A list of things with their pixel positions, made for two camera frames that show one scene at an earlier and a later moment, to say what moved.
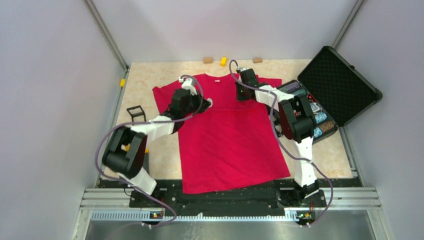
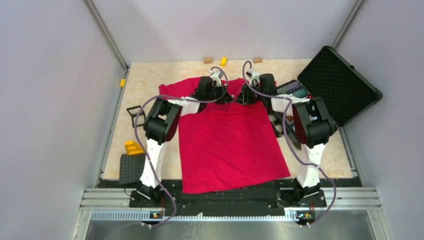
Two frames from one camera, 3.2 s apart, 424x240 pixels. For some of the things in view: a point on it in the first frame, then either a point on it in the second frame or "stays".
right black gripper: x=239 y=97 stays
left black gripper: x=203 y=103 → x=225 y=98
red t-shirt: x=229 y=142 stays
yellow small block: x=223 y=61 stays
